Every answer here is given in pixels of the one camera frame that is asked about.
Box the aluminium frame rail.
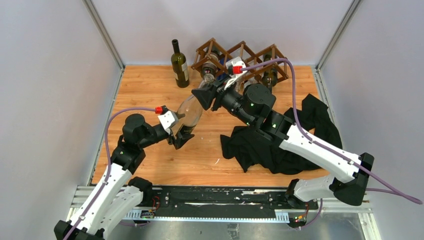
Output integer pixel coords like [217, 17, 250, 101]
[55, 186, 381, 240]

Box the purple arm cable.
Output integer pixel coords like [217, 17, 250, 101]
[62, 105, 163, 240]
[233, 57, 424, 231]

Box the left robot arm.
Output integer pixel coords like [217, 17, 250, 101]
[53, 110, 186, 240]

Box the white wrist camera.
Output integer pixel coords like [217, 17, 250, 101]
[224, 56, 247, 90]
[157, 110, 179, 135]

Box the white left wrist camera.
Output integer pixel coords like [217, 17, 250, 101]
[157, 110, 179, 135]

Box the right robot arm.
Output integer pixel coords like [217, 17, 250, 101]
[191, 82, 374, 206]

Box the black cloth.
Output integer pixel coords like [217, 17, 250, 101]
[220, 94, 343, 175]

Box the brown wooden wine rack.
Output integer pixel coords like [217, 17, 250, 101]
[191, 38, 289, 92]

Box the blue labelled clear bottle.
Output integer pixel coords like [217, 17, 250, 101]
[216, 58, 229, 81]

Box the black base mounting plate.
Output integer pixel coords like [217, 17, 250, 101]
[120, 185, 320, 220]

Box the dark green wine bottle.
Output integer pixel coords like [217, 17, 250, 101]
[171, 39, 190, 88]

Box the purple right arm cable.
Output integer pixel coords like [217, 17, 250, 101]
[233, 57, 424, 231]

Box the brown bottle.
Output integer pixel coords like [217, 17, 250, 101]
[200, 50, 220, 78]

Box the tall clear glass bottle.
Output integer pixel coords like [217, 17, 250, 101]
[171, 94, 204, 134]

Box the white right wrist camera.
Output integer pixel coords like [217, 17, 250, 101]
[224, 56, 247, 90]

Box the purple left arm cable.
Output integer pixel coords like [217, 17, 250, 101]
[62, 105, 163, 240]

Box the dark green bottle right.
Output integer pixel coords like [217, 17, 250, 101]
[261, 51, 278, 93]

